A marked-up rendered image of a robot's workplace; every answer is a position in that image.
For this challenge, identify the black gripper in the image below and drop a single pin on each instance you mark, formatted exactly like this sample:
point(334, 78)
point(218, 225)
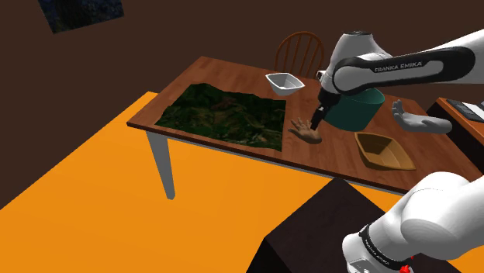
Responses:
point(328, 100)

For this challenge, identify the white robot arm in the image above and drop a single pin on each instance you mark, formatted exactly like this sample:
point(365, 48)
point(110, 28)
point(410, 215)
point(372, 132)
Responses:
point(431, 223)

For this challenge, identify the teal cylindrical pot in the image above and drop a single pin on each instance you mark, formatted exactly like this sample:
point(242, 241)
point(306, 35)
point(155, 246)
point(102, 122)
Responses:
point(353, 113)

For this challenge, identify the brown hand model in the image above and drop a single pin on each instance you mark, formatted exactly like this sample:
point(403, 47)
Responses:
point(307, 134)

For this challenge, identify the white bowl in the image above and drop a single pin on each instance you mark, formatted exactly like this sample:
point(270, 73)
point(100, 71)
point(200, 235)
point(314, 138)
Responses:
point(284, 85)

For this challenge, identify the brown wooden chair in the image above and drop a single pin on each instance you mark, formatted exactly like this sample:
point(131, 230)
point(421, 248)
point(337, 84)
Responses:
point(298, 53)

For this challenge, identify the tan wooden bowl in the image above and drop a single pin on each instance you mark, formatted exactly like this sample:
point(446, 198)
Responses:
point(382, 153)

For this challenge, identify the grey hand model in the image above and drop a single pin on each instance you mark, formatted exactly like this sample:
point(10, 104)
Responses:
point(419, 124)

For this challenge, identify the wooden table with grey legs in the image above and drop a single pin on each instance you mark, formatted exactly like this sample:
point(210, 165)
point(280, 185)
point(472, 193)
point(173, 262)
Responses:
point(234, 73)

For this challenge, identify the dark green terrain mat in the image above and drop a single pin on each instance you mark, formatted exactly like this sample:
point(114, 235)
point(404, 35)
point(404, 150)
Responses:
point(223, 113)

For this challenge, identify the dark robot stand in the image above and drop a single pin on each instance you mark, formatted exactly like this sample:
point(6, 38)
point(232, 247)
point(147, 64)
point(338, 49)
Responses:
point(321, 227)

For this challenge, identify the dark wall picture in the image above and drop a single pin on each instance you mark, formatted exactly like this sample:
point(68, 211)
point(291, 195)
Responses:
point(81, 13)

